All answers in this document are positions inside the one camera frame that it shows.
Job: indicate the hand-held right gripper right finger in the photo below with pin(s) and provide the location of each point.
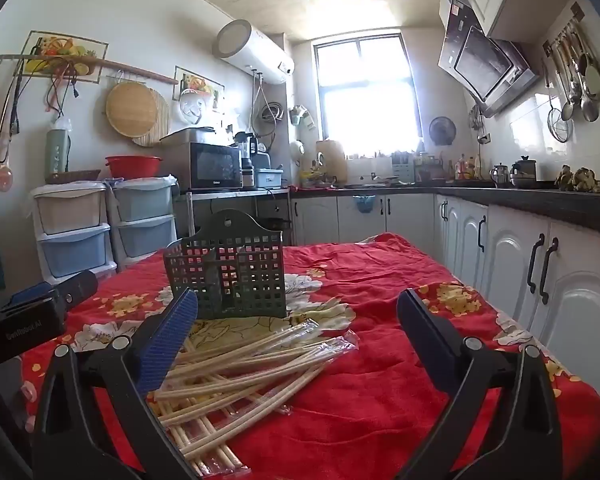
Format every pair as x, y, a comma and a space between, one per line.
422, 322

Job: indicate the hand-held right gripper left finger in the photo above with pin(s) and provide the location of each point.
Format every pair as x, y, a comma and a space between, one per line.
172, 330

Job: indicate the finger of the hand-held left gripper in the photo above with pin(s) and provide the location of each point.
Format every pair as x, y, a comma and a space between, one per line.
77, 285
27, 294

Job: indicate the pile of chopsticks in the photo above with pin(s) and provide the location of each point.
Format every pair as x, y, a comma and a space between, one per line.
240, 375

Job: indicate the green plastic utensil basket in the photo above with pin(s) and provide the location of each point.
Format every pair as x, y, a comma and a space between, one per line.
250, 280

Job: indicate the row of hanging kitchen utensils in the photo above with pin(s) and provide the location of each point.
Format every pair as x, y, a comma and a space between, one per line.
575, 70

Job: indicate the beige blue pink drawer tower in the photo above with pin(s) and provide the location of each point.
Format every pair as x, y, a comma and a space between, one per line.
72, 230

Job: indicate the red floral tablecloth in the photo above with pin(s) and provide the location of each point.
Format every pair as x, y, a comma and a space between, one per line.
380, 385

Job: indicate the pale blue drawer tower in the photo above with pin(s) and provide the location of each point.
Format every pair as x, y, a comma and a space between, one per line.
145, 220

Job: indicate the pink small strainer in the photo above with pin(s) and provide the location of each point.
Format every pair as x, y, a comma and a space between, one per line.
2, 175

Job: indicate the blue cloth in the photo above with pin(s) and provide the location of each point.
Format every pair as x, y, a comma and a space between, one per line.
364, 205

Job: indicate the red plastic basin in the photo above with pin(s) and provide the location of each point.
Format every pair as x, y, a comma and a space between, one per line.
134, 165

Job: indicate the metal shelf table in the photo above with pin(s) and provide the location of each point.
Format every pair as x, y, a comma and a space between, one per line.
235, 194

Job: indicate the black microwave oven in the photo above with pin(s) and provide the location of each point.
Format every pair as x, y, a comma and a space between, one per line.
205, 165

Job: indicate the blue-grey plastic box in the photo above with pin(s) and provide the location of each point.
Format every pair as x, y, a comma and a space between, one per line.
269, 176

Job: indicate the round bamboo basket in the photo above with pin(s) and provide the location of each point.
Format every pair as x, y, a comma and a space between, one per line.
130, 110

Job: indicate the steel kettle on counter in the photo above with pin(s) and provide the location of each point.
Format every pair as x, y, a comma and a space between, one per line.
524, 170

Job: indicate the beige jar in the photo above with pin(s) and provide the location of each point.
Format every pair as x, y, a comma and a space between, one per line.
332, 162

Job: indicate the grey tub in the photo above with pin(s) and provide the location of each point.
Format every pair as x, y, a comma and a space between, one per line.
187, 136

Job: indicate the round bamboo mat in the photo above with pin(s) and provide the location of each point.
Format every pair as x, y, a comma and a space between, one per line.
162, 120

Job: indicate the black blender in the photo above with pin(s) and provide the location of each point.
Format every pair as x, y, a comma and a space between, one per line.
247, 160

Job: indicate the small round fan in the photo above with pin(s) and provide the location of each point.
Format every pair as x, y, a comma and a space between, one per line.
441, 130

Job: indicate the white round plastic lid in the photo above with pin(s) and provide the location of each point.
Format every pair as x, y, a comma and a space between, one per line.
192, 107

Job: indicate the pile of dried roots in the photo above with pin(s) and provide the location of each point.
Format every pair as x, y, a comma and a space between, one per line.
580, 179

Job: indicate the long wooden rod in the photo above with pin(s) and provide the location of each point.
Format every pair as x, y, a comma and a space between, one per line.
130, 69

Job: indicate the kitchen window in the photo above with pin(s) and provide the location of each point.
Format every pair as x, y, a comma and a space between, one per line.
365, 90

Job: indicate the black range hood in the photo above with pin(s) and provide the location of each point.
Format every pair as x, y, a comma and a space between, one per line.
485, 65

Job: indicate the white water heater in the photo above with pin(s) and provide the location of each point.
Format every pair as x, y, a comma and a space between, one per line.
255, 52

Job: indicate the large fruit wall poster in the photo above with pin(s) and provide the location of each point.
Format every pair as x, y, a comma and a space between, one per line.
62, 55

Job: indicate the small fruit wall poster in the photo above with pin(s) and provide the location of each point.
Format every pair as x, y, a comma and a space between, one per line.
197, 85

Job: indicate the green wall holder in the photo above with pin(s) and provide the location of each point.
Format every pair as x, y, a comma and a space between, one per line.
300, 115

